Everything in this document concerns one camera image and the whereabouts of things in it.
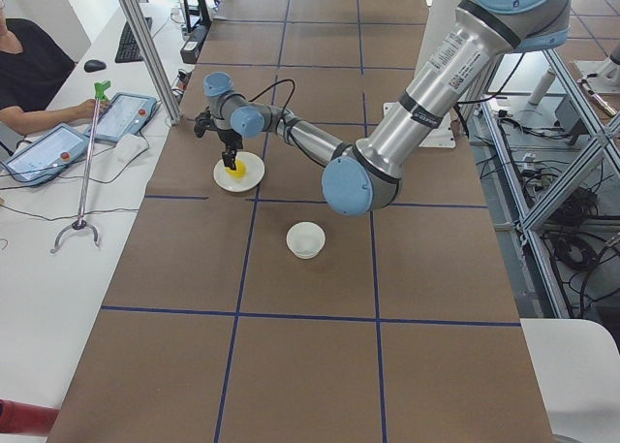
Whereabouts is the green handled reacher grabber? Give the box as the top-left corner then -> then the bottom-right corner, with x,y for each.
50,80 -> 111,254

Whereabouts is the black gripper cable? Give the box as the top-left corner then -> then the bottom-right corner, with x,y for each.
244,78 -> 297,124

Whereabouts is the white plate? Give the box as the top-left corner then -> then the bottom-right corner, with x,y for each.
213,151 -> 265,193

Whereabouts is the black computer mouse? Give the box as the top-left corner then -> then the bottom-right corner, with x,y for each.
83,59 -> 107,73

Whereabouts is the blue teach pendant far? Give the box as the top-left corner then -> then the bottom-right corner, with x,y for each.
95,92 -> 157,143

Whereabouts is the white bowl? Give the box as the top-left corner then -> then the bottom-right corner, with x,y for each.
286,221 -> 326,259

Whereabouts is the blue teach pendant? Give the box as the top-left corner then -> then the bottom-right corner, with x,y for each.
95,92 -> 157,143
1,124 -> 89,186

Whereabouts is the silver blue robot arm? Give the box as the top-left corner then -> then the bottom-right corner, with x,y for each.
194,0 -> 571,216

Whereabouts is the person in black shirt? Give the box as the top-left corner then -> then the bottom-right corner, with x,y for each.
1,16 -> 109,136

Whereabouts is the red cylinder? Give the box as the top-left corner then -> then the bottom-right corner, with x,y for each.
0,399 -> 59,437

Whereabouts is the blue teach pendant near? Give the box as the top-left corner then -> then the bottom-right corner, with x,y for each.
1,124 -> 89,186

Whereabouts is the white cloth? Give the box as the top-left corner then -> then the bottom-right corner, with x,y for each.
113,134 -> 149,164

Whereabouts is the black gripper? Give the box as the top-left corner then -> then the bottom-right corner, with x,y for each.
217,129 -> 242,169

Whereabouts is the yellow lemon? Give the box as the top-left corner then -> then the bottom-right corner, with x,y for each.
226,159 -> 247,179

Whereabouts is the black keyboard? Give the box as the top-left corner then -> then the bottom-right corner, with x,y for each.
114,21 -> 143,64

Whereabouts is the aluminium frame post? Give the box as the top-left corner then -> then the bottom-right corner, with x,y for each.
118,0 -> 182,125

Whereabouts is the black computer box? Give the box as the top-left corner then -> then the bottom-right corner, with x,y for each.
180,24 -> 209,65

